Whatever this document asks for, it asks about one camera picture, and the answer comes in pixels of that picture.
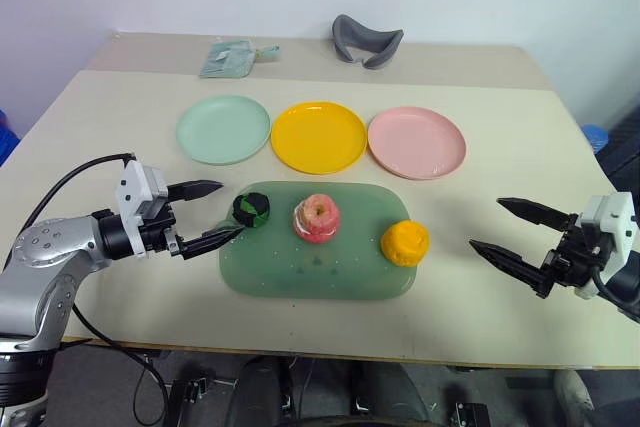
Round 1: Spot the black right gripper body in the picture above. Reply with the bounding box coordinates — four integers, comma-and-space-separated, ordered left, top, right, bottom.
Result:
542, 219, 614, 290

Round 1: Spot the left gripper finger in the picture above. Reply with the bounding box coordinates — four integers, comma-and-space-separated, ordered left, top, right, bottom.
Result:
180, 222, 246, 262
167, 179, 225, 203

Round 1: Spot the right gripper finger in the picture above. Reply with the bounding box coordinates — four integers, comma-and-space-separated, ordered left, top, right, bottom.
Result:
495, 196, 579, 233
468, 239, 552, 299

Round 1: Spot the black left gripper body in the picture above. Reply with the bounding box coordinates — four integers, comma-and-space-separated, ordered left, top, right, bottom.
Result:
137, 199, 184, 259

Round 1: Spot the dark green toy vegetable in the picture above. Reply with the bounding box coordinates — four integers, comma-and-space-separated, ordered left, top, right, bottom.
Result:
231, 191, 273, 230

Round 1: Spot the mint green round plate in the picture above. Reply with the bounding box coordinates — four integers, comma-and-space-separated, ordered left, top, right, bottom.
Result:
174, 94, 272, 167

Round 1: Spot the orange fruit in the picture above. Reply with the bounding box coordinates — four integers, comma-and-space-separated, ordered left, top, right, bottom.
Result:
380, 219, 431, 268

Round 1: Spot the yellow round plate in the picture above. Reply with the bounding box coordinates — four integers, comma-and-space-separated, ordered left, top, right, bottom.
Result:
270, 101, 369, 176

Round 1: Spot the pink round plate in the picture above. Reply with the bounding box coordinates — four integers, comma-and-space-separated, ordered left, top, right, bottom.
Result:
367, 106, 468, 182

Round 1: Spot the blue plastic stool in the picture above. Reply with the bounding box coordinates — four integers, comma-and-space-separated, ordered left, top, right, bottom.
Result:
582, 123, 610, 154

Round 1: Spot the black chair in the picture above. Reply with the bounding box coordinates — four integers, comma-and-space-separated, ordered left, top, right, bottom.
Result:
596, 105, 640, 193

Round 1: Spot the red apple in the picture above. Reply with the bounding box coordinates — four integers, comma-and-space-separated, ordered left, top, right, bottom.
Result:
292, 193, 343, 246

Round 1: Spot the translucent green oblong tray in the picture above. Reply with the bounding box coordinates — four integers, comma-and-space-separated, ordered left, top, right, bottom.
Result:
218, 180, 420, 302

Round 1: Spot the green plastic packet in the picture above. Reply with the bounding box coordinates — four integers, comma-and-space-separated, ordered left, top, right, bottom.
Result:
198, 40, 281, 80

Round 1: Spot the white shoe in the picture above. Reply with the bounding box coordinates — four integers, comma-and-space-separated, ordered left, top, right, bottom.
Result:
553, 369, 596, 427

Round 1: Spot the black table clamp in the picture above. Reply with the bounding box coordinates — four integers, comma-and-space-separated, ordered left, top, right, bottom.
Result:
167, 377, 211, 427
447, 401, 494, 427

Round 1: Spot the blue plastic crate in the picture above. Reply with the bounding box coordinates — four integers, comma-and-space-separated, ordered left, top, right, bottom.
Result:
0, 109, 21, 168

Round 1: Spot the grey headset face pad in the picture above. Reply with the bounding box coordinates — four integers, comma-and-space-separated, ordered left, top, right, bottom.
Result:
331, 13, 405, 71

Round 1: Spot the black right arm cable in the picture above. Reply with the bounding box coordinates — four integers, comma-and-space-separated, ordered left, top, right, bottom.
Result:
591, 242, 640, 324

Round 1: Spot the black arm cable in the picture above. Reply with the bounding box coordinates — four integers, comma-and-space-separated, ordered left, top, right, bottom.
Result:
591, 242, 640, 324
2, 151, 137, 271

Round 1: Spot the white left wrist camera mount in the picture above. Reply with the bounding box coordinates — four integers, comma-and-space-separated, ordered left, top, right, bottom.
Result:
114, 159, 170, 256

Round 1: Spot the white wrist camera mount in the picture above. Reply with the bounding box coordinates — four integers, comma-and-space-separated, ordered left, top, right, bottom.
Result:
574, 191, 639, 301
114, 159, 170, 256

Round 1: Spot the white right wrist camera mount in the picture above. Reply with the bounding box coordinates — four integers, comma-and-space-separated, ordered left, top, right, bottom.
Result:
574, 191, 639, 301

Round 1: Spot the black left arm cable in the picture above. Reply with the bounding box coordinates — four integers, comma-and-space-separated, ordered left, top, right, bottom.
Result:
2, 151, 137, 271

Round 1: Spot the black cable under table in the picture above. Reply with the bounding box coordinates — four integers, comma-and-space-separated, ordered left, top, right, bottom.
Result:
72, 304, 169, 426

